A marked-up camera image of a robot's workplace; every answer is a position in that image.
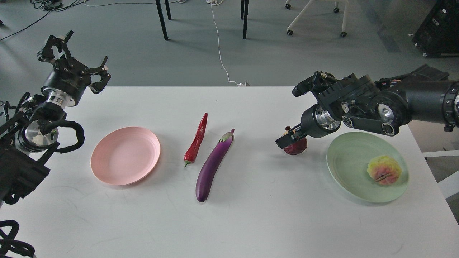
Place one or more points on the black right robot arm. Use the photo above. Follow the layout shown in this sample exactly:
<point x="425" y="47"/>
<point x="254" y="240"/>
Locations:
<point x="381" y="107"/>

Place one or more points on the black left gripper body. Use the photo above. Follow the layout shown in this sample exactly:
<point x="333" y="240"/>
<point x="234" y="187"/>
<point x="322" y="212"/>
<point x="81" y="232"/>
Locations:
<point x="67" y="79"/>

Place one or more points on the yellow pink peach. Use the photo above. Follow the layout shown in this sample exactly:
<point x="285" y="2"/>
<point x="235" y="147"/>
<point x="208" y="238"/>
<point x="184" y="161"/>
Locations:
<point x="384" y="170"/>

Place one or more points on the black equipment case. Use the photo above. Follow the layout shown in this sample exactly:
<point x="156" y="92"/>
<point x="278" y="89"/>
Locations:
<point x="438" y="35"/>

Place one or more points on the red chili pepper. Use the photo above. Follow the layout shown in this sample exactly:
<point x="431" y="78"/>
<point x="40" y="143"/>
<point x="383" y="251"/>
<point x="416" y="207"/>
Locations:
<point x="192" y="152"/>

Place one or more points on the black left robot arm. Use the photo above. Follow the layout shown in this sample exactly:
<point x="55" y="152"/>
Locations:
<point x="37" y="127"/>

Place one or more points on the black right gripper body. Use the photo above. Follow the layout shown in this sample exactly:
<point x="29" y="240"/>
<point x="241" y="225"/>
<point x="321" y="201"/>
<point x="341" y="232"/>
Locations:
<point x="316" y="122"/>

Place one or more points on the light green plate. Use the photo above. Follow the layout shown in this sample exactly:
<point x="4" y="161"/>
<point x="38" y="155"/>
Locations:
<point x="347" y="158"/>

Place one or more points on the pink plate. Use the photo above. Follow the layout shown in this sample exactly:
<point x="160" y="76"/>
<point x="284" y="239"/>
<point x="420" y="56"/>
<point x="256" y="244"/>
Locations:
<point x="125" y="156"/>

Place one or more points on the purple eggplant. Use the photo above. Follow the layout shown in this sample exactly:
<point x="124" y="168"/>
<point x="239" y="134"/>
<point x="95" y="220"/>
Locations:
<point x="211" y="165"/>

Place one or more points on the red pomegranate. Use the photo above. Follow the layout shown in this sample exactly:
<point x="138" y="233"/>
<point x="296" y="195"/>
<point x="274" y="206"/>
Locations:
<point x="297" y="147"/>

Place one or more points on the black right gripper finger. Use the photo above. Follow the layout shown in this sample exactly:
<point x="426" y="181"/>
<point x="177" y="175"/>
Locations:
<point x="288" y="139"/>
<point x="296" y="130"/>

